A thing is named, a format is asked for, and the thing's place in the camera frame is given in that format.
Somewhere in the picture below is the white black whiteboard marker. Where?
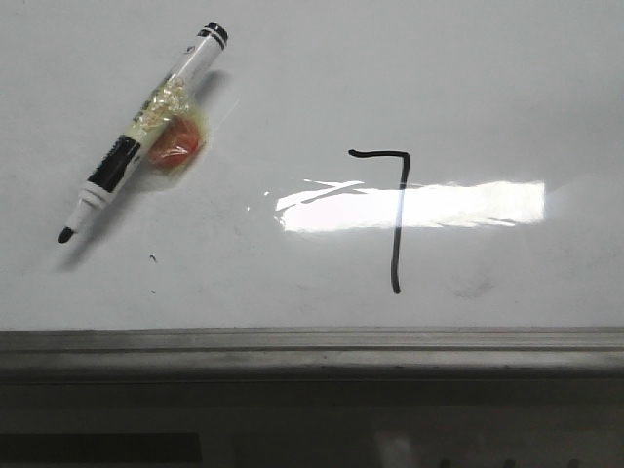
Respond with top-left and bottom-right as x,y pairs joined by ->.
58,22 -> 228,244

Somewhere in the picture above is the white whiteboard with aluminium frame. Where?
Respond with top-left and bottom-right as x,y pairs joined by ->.
1,1 -> 623,383

